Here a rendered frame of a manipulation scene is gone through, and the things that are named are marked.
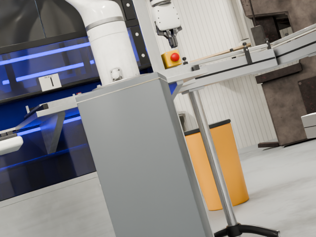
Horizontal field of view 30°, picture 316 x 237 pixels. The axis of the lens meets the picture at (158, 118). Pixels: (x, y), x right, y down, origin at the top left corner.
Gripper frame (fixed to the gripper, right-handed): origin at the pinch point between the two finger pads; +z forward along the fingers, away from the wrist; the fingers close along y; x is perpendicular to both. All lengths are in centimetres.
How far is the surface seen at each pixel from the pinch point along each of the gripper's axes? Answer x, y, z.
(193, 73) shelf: 1.2, -4.2, 13.9
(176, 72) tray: -1.4, 1.6, 11.4
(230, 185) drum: -175, -101, 86
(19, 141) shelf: 20, 71, 22
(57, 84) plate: -39, 39, 1
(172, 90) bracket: -10.3, 1.1, 17.5
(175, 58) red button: -35.3, -16.9, 2.2
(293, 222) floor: -69, -74, 101
